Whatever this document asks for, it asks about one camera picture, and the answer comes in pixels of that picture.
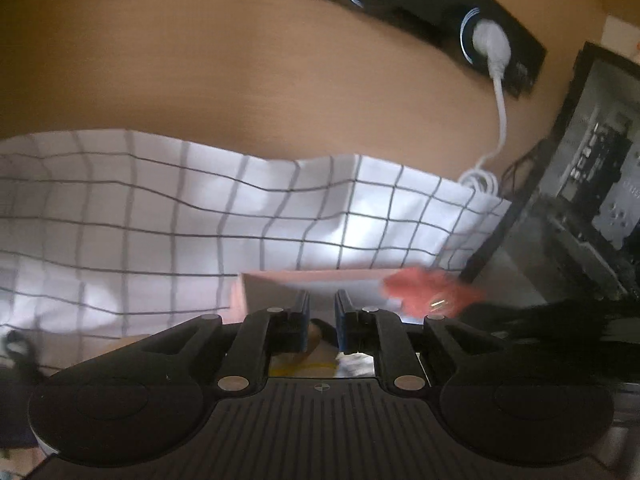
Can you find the white checked cloth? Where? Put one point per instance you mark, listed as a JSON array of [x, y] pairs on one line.
[[165, 220]]

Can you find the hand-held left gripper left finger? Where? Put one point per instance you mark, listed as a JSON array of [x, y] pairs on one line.
[[302, 321]]

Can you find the dark object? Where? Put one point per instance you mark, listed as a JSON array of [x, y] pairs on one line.
[[17, 355]]

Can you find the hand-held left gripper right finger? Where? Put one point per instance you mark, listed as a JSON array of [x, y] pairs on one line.
[[343, 321]]

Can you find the pink box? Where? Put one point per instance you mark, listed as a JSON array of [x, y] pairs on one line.
[[310, 285]]

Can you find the open computer case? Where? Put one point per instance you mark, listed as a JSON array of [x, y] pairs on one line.
[[595, 160]]

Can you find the red soft toy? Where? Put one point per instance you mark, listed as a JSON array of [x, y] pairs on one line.
[[425, 287]]

